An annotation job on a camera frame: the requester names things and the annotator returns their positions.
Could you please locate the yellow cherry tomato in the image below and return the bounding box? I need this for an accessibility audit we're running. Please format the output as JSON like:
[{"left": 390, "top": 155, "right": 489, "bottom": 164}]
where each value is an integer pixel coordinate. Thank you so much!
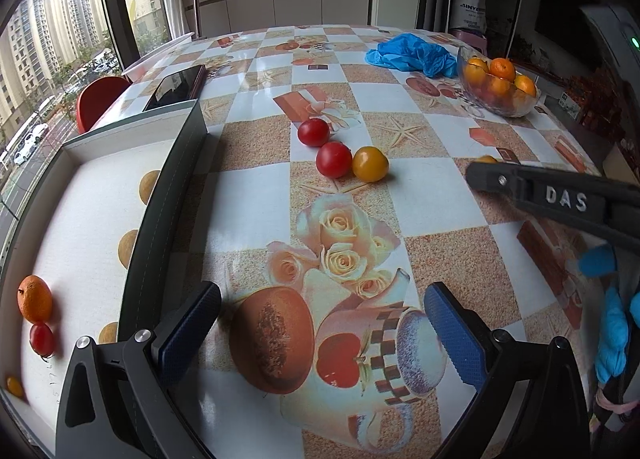
[
  {"left": 474, "top": 156, "right": 499, "bottom": 163},
  {"left": 352, "top": 146, "right": 390, "bottom": 182}
]

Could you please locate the red cherry tomato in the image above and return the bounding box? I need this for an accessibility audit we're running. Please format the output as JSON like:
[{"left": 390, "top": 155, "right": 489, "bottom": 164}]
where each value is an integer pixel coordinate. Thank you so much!
[
  {"left": 316, "top": 141, "right": 352, "bottom": 179},
  {"left": 297, "top": 118, "right": 331, "bottom": 148}
]

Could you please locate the brown longan fruit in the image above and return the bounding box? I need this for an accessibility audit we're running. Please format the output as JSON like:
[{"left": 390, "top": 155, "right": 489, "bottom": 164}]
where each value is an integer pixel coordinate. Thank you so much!
[
  {"left": 98, "top": 321, "right": 118, "bottom": 344},
  {"left": 117, "top": 229, "right": 138, "bottom": 268},
  {"left": 138, "top": 170, "right": 160, "bottom": 204}
]

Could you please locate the red tomato in tray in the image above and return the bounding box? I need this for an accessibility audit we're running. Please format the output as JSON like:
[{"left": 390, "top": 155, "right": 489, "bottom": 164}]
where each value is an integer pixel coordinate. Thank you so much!
[{"left": 29, "top": 323, "right": 55, "bottom": 358}]

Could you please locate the white tray box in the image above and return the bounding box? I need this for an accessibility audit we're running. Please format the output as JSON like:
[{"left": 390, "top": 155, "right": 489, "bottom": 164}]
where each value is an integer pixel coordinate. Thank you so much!
[{"left": 1, "top": 100, "right": 207, "bottom": 457}]

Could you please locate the orange mandarin in tray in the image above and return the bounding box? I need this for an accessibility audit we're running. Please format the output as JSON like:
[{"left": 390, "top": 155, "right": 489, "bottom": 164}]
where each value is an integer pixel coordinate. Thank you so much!
[{"left": 16, "top": 275, "right": 53, "bottom": 323}]

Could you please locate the mandarin in bowl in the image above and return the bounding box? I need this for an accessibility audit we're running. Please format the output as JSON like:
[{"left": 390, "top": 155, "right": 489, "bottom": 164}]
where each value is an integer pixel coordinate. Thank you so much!
[
  {"left": 487, "top": 74, "right": 512, "bottom": 99},
  {"left": 463, "top": 57, "right": 488, "bottom": 87},
  {"left": 514, "top": 73, "right": 537, "bottom": 97},
  {"left": 489, "top": 58, "right": 516, "bottom": 82}
]

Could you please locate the small yellow tomato in tray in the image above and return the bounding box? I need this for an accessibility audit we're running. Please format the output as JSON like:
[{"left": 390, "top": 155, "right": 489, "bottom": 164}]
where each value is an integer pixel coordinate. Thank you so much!
[{"left": 6, "top": 375, "right": 25, "bottom": 398}]

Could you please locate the glass fruit bowl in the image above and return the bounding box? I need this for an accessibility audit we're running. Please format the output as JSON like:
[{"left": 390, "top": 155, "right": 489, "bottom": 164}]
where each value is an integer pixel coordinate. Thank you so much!
[{"left": 457, "top": 46, "right": 541, "bottom": 119}]

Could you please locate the white paper bag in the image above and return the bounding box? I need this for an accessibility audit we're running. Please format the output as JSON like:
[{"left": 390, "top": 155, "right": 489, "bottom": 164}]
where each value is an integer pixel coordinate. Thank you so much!
[{"left": 449, "top": 0, "right": 487, "bottom": 34}]

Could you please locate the blue crumpled glove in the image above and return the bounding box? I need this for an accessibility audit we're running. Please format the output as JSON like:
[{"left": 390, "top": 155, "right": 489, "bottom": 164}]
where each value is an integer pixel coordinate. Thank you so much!
[{"left": 364, "top": 33, "right": 458, "bottom": 78}]

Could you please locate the black smartphone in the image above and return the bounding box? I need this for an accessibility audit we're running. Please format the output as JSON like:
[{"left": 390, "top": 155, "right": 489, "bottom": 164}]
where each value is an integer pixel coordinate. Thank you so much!
[{"left": 144, "top": 64, "right": 208, "bottom": 111}]

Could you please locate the red chair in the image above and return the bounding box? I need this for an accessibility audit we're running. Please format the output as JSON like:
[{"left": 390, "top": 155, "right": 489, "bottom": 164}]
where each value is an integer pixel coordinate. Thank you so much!
[{"left": 76, "top": 75, "right": 131, "bottom": 134}]

